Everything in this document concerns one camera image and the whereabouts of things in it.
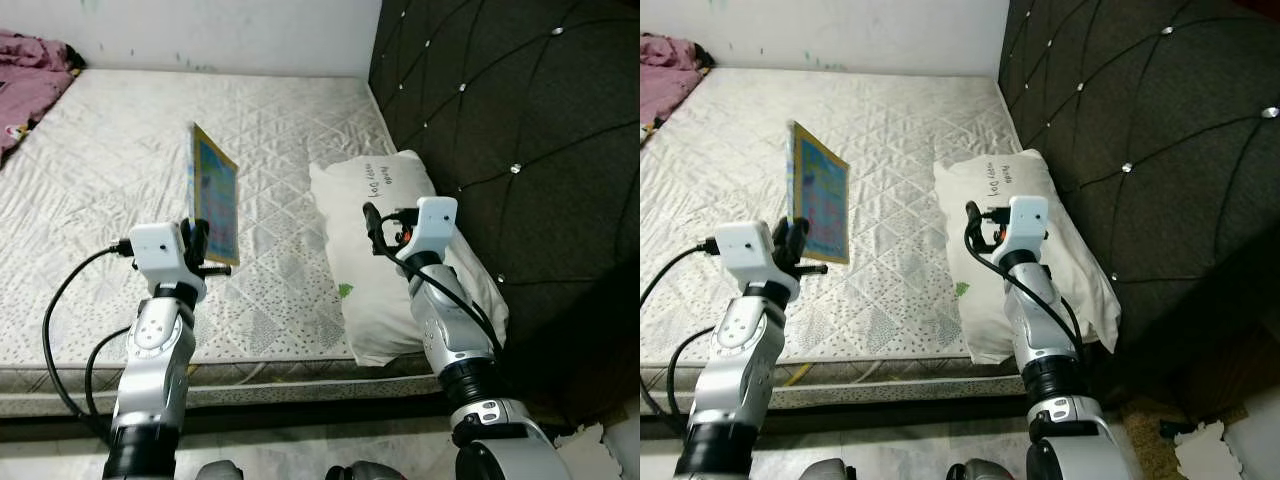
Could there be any purple cartoon print blanket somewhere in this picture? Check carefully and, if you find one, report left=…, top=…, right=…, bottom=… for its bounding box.
left=640, top=33, right=713, bottom=136
left=0, top=28, right=76, bottom=166

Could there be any grey robot right leg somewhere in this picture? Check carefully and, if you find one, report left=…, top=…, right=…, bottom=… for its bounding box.
left=945, top=458, right=1021, bottom=480
left=325, top=460, right=406, bottom=480

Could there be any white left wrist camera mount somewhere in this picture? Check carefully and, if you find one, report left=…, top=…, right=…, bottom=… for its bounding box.
left=713, top=221, right=798, bottom=301
left=130, top=223, right=208, bottom=301

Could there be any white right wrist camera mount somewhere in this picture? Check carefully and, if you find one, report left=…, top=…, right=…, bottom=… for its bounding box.
left=990, top=196, right=1049, bottom=269
left=395, top=197, right=459, bottom=276

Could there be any colourful picture book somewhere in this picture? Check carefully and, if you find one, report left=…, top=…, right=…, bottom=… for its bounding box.
left=787, top=121, right=851, bottom=266
left=188, top=122, right=241, bottom=266

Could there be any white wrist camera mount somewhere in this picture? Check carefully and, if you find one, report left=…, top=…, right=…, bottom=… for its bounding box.
left=990, top=196, right=1049, bottom=269
left=713, top=221, right=798, bottom=301
left=395, top=197, right=459, bottom=276
left=130, top=223, right=208, bottom=301

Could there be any white jagged foam piece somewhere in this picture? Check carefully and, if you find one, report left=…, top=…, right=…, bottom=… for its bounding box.
left=1175, top=420, right=1241, bottom=480
left=555, top=422, right=626, bottom=480

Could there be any grey quilted mattress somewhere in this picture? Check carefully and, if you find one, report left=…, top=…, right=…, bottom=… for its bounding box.
left=0, top=68, right=471, bottom=416
left=640, top=68, right=1101, bottom=409

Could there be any white lettered pillow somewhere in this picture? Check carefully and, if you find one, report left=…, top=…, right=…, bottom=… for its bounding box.
left=933, top=150, right=1121, bottom=364
left=308, top=150, right=509, bottom=368

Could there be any black tufted headboard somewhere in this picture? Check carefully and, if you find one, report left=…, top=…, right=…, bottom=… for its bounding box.
left=997, top=0, right=1280, bottom=421
left=368, top=0, right=641, bottom=421

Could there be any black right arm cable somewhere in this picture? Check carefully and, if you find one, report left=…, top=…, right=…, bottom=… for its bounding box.
left=965, top=225, right=1086, bottom=351
left=370, top=230, right=503, bottom=356

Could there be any short black left arm cable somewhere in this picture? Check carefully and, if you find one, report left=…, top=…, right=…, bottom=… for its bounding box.
left=668, top=327, right=721, bottom=431
left=85, top=327, right=136, bottom=431

